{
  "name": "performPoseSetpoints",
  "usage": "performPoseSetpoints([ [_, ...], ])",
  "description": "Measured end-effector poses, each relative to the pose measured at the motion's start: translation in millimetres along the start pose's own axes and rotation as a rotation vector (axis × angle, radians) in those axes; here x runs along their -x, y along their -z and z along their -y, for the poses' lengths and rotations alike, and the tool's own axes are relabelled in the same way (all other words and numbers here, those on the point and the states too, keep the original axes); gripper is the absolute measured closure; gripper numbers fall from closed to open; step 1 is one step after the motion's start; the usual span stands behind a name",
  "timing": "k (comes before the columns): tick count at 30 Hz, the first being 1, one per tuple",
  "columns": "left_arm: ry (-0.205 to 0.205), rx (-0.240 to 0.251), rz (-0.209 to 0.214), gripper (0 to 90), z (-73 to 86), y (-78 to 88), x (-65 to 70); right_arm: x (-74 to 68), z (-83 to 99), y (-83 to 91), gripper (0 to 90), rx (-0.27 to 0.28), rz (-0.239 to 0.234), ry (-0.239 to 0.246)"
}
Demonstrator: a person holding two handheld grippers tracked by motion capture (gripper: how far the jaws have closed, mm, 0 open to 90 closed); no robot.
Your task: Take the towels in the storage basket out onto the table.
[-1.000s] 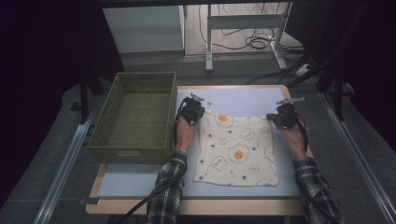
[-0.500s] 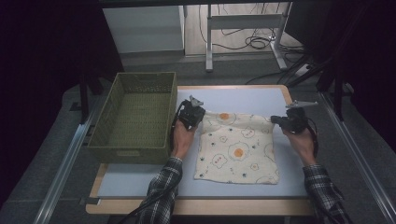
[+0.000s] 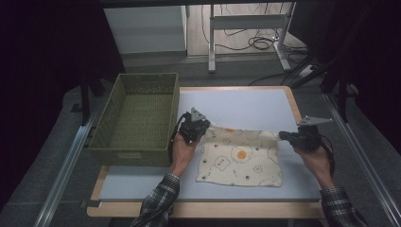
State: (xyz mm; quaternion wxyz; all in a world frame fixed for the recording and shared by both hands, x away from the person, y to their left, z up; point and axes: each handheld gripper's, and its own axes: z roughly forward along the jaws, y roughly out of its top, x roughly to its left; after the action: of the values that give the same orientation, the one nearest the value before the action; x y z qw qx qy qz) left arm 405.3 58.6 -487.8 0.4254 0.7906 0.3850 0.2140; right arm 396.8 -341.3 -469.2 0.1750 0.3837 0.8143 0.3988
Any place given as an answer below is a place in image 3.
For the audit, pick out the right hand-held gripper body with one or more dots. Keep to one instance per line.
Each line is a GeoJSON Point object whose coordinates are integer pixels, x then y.
{"type": "Point", "coordinates": [309, 137]}

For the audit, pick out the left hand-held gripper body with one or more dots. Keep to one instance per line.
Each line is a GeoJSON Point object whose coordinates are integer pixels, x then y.
{"type": "Point", "coordinates": [190, 127]}

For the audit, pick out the cream printed cloth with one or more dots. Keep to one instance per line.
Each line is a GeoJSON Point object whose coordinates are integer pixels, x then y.
{"type": "Point", "coordinates": [242, 157]}

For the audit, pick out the green plastic woven basket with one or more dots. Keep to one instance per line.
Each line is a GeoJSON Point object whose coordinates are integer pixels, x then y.
{"type": "Point", "coordinates": [110, 148]}

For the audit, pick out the person's left hand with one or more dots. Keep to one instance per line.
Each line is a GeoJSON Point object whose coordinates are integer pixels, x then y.
{"type": "Point", "coordinates": [183, 154]}

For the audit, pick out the person's right hand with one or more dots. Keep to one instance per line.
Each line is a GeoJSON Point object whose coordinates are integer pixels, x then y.
{"type": "Point", "coordinates": [318, 164]}

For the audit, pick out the black stand leg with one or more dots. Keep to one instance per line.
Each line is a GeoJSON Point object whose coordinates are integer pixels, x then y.
{"type": "Point", "coordinates": [85, 101]}
{"type": "Point", "coordinates": [343, 101]}

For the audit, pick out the white power strip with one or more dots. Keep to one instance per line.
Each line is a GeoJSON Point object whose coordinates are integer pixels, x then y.
{"type": "Point", "coordinates": [306, 71]}

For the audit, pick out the white cabinet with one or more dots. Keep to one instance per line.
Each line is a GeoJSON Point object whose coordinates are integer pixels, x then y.
{"type": "Point", "coordinates": [145, 30]}

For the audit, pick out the dark curtain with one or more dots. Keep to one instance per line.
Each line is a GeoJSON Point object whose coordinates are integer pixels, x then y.
{"type": "Point", "coordinates": [47, 63]}
{"type": "Point", "coordinates": [372, 47]}

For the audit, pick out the grey tape piece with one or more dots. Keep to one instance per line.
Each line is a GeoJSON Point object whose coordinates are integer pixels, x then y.
{"type": "Point", "coordinates": [91, 203]}

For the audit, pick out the aluminium floor rail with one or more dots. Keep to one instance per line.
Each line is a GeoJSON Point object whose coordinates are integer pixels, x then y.
{"type": "Point", "coordinates": [67, 164]}
{"type": "Point", "coordinates": [362, 157]}

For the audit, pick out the white metal desk frame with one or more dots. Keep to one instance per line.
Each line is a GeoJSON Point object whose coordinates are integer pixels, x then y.
{"type": "Point", "coordinates": [249, 22]}

